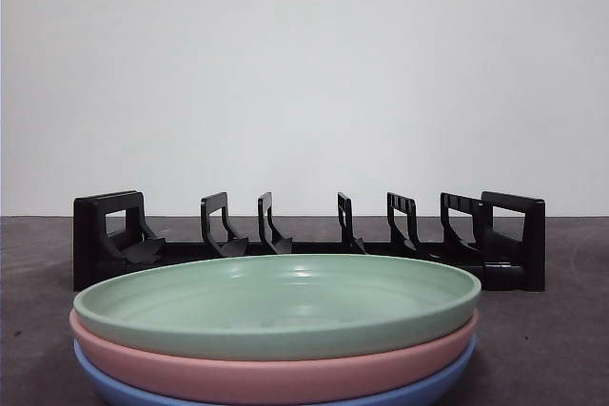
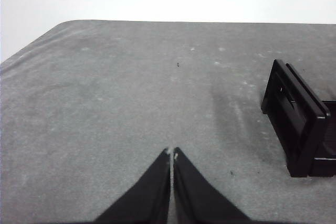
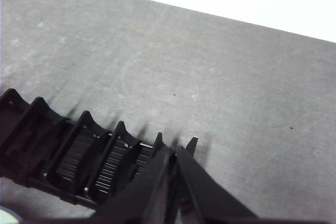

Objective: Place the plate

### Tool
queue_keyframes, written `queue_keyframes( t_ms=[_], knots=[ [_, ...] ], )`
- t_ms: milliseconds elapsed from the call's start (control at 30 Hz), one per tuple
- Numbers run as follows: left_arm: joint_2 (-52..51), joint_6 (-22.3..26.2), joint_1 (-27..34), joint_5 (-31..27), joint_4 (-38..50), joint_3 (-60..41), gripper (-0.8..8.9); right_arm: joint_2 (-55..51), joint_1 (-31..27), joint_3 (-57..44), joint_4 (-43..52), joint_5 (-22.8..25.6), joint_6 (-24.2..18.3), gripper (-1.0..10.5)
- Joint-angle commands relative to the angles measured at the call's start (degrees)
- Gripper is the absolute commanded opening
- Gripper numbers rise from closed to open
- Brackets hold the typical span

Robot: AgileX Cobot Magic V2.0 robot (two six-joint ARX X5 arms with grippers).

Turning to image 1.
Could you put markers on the green round plate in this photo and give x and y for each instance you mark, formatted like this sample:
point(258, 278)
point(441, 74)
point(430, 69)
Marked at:
point(285, 292)

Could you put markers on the pink round plate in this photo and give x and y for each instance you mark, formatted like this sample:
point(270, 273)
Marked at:
point(238, 375)

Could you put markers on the blue round plate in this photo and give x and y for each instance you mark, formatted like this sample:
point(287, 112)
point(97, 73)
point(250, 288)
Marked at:
point(119, 389)

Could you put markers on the black plastic dish rack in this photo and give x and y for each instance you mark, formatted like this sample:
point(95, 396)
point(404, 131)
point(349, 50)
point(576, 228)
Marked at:
point(533, 244)

